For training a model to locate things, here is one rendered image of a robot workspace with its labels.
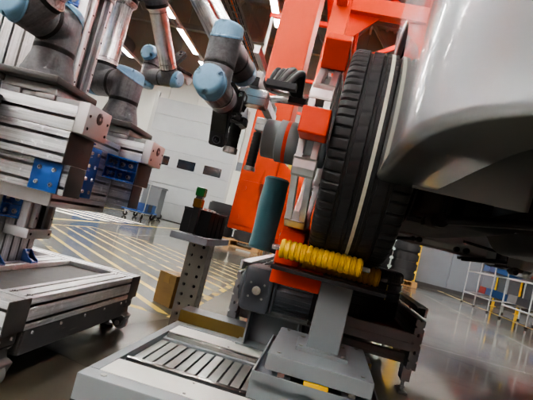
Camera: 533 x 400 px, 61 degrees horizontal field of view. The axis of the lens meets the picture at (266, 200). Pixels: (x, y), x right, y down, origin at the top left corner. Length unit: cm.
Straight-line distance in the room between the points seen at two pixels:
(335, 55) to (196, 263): 121
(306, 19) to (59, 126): 125
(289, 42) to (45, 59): 109
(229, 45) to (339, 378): 90
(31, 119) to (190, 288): 111
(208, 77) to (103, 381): 80
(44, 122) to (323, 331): 101
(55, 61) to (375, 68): 90
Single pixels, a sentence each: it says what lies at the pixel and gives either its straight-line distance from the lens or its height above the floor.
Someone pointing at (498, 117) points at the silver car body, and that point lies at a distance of 66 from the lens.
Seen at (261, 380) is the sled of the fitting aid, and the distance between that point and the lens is 136.
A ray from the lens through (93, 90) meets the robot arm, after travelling 205.
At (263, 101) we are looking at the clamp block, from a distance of 137.
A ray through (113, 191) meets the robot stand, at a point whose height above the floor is 55.
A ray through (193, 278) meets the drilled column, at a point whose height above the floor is 24.
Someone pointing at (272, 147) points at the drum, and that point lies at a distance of 148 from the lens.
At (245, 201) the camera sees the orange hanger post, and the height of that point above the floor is 65.
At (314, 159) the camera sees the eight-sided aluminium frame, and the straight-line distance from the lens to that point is 124.
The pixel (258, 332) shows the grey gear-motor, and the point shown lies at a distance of 198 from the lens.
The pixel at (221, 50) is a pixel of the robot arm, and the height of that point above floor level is 93.
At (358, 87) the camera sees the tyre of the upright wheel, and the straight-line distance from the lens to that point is 125.
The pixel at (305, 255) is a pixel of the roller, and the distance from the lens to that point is 135.
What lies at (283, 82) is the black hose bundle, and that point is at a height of 97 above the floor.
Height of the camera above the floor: 56
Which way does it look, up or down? 3 degrees up
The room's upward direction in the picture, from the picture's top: 14 degrees clockwise
